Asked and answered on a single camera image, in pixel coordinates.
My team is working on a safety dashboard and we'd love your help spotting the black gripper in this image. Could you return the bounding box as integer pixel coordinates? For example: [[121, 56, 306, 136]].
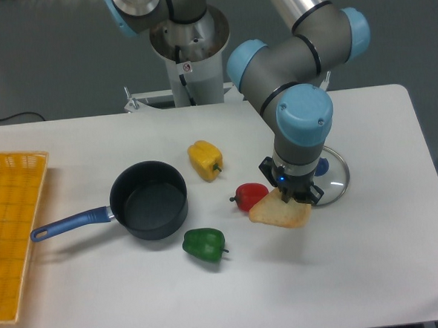
[[258, 157, 324, 205]]

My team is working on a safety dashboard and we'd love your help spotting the triangle toast bread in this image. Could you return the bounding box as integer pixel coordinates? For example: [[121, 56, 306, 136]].
[[249, 189, 312, 229]]

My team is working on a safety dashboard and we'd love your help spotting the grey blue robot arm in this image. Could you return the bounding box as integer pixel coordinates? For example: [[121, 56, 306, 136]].
[[104, 0, 370, 205]]

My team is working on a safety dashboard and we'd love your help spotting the glass lid blue knob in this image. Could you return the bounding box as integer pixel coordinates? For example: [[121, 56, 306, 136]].
[[313, 146, 350, 208]]

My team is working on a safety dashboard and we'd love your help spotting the red bell pepper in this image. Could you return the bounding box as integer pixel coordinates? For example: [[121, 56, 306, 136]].
[[229, 183, 269, 212]]

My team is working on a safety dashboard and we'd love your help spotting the yellow bell pepper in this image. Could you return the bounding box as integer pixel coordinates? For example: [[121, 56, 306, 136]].
[[187, 140, 223, 182]]

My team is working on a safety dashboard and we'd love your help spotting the green bell pepper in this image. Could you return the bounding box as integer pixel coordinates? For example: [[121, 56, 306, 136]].
[[182, 228, 229, 263]]

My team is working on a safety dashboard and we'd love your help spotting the yellow woven basket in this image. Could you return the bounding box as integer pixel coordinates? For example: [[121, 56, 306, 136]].
[[0, 151, 49, 324]]

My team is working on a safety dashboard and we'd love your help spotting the black saucepan blue handle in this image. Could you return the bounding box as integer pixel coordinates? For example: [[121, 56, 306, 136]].
[[30, 160, 189, 242]]

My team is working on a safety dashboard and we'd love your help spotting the white metal mounting frame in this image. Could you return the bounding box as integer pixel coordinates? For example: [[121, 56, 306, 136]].
[[123, 82, 246, 113]]

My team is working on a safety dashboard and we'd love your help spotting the black floor cable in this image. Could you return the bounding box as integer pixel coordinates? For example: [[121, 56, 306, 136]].
[[0, 110, 47, 124]]

